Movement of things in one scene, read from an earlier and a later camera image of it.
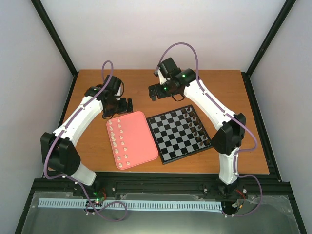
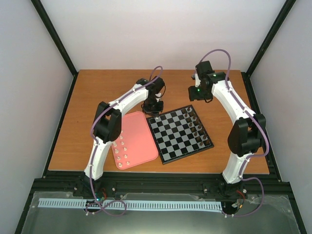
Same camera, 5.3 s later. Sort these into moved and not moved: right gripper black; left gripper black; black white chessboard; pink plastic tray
Moved: left gripper black; right gripper black
Not moved: pink plastic tray; black white chessboard
